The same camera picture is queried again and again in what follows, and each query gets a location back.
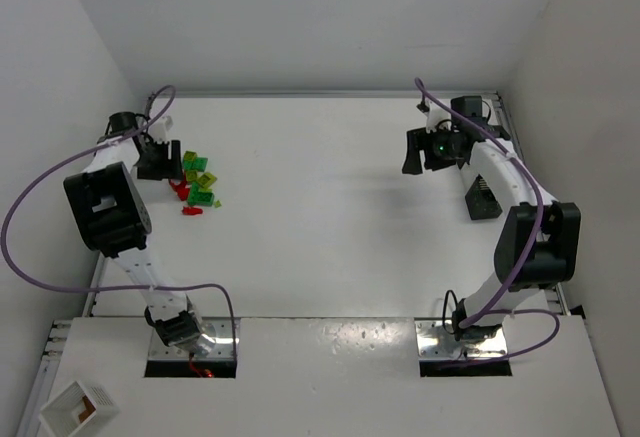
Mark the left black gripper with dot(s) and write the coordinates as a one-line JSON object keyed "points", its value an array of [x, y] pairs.
{"points": [[168, 162]]}

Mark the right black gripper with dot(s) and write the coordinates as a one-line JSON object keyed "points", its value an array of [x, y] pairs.
{"points": [[422, 149]]}

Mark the red lego pile piece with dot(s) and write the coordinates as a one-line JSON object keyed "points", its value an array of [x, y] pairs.
{"points": [[182, 189]]}

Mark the small red lego piece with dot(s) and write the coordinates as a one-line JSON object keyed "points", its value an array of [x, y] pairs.
{"points": [[191, 211]]}

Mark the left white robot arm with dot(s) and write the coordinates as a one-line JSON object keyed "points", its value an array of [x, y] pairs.
{"points": [[112, 218]]}

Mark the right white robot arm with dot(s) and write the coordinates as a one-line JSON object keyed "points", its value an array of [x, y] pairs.
{"points": [[537, 246]]}

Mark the green lego brick upper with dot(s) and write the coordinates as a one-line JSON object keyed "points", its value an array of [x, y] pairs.
{"points": [[199, 164]]}

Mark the yellow-green lego brick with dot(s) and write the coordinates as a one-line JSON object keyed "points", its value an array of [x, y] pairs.
{"points": [[206, 180]]}

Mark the large green lego brick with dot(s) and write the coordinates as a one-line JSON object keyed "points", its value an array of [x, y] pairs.
{"points": [[200, 197]]}

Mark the near black slatted container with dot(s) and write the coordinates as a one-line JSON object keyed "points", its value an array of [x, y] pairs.
{"points": [[481, 202]]}

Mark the white slatted container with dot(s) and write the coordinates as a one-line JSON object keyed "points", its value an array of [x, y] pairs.
{"points": [[79, 409]]}

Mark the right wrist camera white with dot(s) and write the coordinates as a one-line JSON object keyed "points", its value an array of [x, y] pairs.
{"points": [[437, 117]]}

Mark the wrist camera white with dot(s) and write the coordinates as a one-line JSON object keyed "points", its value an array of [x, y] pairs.
{"points": [[437, 117], [159, 131]]}

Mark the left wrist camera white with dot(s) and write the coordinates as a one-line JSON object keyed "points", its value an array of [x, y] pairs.
{"points": [[159, 131]]}

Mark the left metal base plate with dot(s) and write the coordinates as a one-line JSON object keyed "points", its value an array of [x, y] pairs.
{"points": [[216, 344]]}

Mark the metal base plate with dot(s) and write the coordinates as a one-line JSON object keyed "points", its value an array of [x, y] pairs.
{"points": [[436, 344], [216, 344]]}

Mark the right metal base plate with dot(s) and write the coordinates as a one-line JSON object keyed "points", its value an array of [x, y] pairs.
{"points": [[436, 344]]}

